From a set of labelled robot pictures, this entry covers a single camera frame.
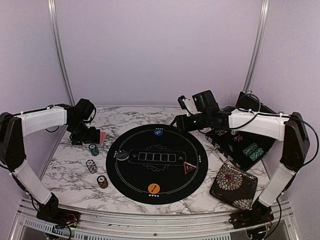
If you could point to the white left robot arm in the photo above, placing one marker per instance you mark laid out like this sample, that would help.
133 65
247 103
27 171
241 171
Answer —
14 128

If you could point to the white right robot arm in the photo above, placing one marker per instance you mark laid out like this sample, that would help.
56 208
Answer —
250 115

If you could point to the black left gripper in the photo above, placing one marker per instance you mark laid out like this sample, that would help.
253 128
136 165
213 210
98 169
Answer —
93 137

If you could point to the blue small blind button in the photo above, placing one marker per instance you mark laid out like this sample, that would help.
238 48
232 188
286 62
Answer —
158 132

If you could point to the black white poker chip stack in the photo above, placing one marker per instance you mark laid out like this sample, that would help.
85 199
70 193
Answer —
91 165

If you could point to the red triangular marker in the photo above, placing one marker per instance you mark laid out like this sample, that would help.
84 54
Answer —
188 167

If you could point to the black poker chip case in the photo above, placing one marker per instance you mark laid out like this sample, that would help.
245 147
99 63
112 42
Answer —
243 148

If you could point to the red poker chip stack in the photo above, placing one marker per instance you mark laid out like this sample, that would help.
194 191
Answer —
102 182

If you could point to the silver dealer button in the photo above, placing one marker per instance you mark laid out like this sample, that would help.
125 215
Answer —
122 155

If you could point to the round black poker mat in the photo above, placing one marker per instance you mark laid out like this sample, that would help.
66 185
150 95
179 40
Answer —
156 160

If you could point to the floral fabric pouch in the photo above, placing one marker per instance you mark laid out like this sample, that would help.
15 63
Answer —
234 187

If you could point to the red playing card deck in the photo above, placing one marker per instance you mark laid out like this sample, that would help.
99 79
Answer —
102 137

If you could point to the orange big blind button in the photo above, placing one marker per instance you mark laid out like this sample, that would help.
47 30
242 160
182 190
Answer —
154 188

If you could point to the green poker chip stack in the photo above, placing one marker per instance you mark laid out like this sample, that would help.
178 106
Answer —
93 148

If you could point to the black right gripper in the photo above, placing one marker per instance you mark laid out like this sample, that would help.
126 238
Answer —
183 126

